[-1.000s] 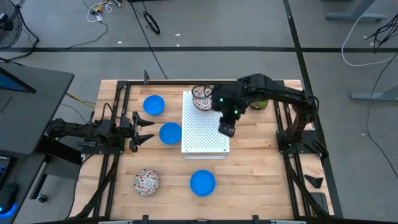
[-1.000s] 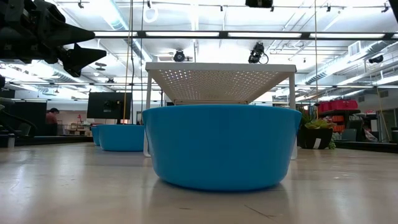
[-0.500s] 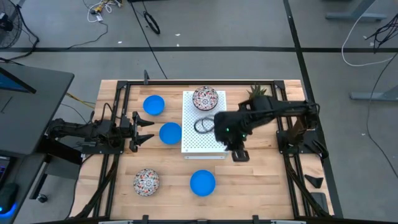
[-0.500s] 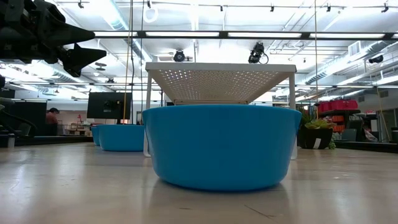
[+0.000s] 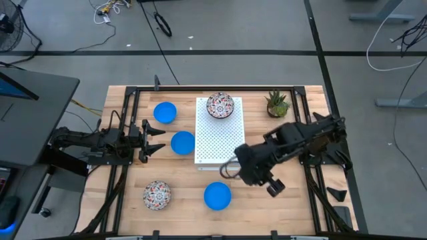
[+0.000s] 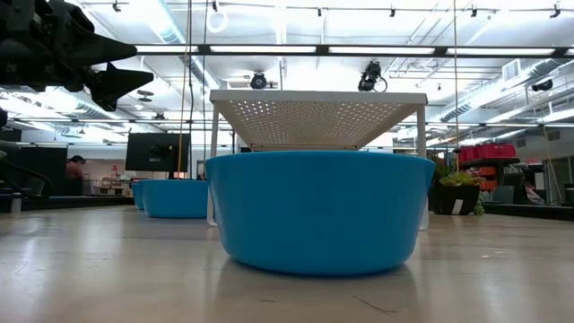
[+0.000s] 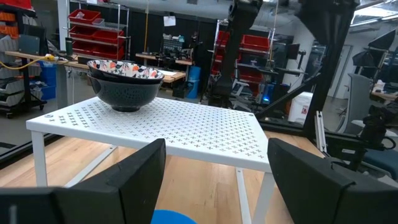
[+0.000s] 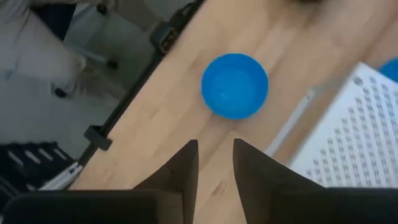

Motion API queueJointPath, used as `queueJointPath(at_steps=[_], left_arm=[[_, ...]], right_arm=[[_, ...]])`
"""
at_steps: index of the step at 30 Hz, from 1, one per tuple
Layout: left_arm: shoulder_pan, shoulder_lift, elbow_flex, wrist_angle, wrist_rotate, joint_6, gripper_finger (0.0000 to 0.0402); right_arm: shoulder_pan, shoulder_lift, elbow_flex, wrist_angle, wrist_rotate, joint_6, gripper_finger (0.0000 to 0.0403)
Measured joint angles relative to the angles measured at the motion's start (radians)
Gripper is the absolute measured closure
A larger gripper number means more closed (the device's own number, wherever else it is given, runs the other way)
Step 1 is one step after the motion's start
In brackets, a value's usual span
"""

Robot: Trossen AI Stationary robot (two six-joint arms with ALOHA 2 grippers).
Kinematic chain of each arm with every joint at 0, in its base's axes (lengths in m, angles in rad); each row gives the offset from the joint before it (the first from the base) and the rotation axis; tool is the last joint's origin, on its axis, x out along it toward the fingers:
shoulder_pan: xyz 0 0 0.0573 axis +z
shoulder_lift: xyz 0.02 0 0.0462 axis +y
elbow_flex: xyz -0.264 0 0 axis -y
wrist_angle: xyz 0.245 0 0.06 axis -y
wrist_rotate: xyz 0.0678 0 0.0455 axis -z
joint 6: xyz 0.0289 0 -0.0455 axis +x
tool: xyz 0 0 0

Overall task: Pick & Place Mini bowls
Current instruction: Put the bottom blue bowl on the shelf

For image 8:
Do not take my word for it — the light grey office chair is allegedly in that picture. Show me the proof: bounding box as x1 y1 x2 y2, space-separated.
0 0 131 100

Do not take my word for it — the black exterior camera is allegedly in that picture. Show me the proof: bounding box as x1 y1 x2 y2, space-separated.
149 20 180 55

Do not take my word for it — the silver metal bar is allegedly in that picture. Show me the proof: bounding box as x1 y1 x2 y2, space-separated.
39 161 84 190

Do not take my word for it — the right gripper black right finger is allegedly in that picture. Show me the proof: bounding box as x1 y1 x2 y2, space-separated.
233 138 325 224

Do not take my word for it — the black aluminium table frame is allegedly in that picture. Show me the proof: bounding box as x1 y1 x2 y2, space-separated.
74 0 206 170

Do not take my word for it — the black white-striped object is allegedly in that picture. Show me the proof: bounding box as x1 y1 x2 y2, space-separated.
0 141 77 203

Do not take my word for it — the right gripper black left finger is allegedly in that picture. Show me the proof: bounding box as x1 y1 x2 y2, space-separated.
132 139 200 224

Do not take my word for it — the white perforated metal platform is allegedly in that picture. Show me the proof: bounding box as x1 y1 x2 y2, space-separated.
266 61 398 189

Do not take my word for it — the blue plastic mini bowl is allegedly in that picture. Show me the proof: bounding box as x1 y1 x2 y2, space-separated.
378 57 398 83
200 52 270 121

